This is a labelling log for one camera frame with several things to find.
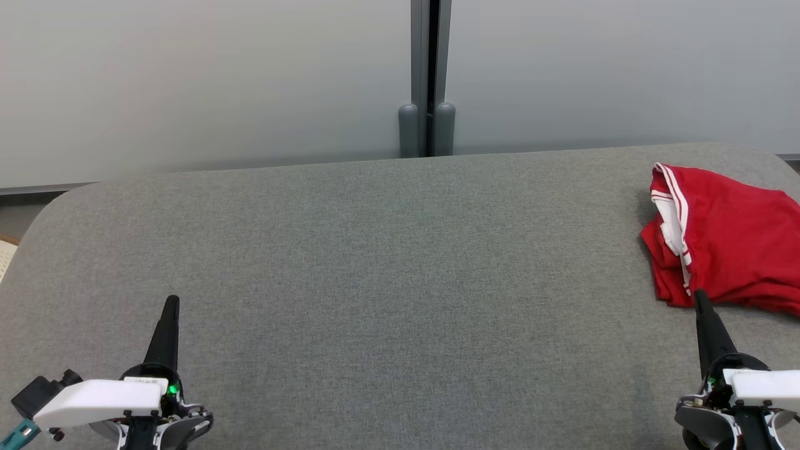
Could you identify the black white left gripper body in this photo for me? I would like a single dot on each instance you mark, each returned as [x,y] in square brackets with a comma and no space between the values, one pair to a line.
[100,400]

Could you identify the red basketball jersey white sleeves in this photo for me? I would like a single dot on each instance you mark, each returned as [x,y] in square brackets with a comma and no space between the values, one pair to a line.
[737,231]

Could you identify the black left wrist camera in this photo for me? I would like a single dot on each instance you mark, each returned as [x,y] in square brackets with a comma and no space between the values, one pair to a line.
[37,394]

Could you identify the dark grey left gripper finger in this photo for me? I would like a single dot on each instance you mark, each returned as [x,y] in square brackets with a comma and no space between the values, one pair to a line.
[165,340]

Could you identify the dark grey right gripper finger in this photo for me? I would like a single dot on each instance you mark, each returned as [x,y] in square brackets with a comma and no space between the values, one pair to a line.
[712,337]

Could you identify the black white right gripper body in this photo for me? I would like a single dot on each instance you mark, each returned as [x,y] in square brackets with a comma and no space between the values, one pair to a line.
[762,384]

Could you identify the grey partition post with foot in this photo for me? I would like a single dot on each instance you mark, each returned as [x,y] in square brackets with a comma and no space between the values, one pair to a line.
[408,134]
[445,134]

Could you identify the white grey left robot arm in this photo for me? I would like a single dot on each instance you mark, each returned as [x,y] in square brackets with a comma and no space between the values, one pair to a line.
[187,428]

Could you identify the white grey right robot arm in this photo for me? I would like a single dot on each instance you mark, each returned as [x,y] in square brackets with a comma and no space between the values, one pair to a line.
[706,428]

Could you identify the teal left camera connector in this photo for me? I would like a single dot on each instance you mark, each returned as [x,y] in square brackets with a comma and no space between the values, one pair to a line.
[19,432]

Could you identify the beige perforated laundry basket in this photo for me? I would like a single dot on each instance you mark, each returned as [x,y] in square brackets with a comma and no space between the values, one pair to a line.
[6,259]

